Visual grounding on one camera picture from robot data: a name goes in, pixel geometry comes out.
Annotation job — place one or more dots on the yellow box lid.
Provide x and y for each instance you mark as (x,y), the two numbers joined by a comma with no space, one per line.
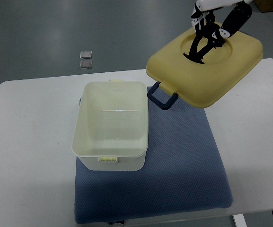
(200,85)

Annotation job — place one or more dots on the brown cardboard box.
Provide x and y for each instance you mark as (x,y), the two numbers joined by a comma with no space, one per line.
(264,5)

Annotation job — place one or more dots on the white storage box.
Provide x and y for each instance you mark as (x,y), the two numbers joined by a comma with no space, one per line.
(111,132)

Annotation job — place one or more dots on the upper metal floor plate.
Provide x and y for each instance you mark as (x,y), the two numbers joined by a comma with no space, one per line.
(85,55)

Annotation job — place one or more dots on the metal floor plate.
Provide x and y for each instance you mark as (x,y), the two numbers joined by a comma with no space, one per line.
(86,64)
(85,55)

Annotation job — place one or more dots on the lower metal floor plate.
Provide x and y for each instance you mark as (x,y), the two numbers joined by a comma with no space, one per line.
(86,64)

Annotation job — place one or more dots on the blue cushion mat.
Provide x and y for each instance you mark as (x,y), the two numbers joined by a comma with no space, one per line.
(183,172)

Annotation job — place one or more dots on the white table leg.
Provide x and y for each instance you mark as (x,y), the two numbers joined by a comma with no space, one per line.
(239,220)

